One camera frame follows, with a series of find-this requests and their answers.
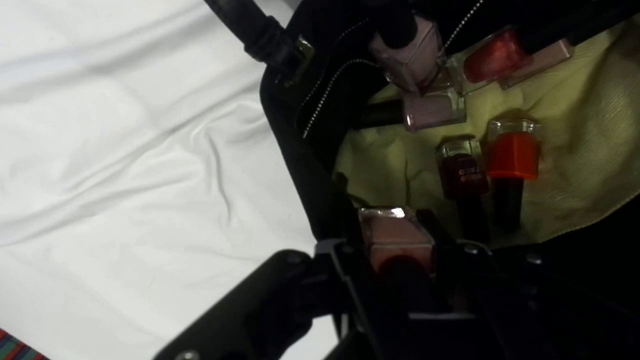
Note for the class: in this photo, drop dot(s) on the dark purple nail polish bottle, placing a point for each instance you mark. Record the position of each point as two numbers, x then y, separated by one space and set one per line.
463 170

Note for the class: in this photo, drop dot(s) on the white tablecloth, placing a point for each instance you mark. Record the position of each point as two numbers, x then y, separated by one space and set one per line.
132 167

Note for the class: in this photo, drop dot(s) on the moire patterned screen panel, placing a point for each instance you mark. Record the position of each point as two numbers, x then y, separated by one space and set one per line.
13 350

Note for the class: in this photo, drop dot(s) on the red-orange nail polish bottle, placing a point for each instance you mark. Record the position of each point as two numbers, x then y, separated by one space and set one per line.
513 156

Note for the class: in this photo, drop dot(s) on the pale pink nail polish bottle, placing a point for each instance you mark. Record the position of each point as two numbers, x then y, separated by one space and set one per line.
410 53

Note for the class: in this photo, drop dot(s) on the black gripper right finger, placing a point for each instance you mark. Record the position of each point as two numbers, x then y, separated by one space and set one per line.
533 300

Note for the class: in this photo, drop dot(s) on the peach nail polish bottle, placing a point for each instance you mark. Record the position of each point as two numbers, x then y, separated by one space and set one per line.
394 237

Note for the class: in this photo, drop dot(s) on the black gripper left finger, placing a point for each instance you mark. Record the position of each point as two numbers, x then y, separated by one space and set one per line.
281 300

